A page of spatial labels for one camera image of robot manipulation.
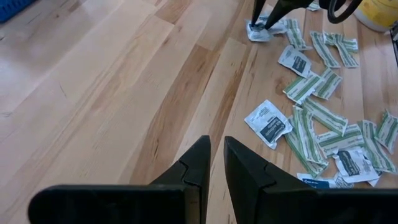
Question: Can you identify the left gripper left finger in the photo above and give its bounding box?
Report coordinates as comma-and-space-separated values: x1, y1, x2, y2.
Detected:
150, 135, 211, 224

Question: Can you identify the white lidded wipes canister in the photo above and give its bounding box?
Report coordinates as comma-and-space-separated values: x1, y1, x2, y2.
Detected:
353, 0, 398, 33

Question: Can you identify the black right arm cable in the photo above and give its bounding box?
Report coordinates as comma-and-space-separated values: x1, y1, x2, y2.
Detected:
318, 0, 364, 25

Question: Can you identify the blue plastic basket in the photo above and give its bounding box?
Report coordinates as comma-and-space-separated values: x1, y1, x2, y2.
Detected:
0, 0, 37, 23

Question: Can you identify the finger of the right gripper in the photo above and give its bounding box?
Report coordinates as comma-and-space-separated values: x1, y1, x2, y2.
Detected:
251, 0, 267, 27
264, 0, 313, 30

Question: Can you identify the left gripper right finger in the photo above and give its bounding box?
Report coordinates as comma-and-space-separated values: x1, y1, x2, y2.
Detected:
224, 136, 312, 224

